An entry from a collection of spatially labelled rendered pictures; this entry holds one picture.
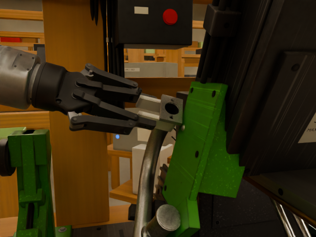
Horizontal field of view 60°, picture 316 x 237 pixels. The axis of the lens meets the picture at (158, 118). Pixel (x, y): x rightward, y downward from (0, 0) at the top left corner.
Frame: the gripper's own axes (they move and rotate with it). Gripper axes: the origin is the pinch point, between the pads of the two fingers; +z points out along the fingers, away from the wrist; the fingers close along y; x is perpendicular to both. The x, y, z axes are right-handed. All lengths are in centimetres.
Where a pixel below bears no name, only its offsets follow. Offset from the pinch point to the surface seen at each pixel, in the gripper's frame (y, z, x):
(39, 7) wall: 806, -228, 589
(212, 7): 1.9, -0.1, -20.7
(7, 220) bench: -8, -25, 52
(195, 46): 602, 245, 401
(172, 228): -19.5, 2.9, -0.5
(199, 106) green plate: -3.1, 4.3, -8.0
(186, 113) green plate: -1.2, 4.3, -3.6
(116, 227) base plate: -10.9, 2.3, 35.0
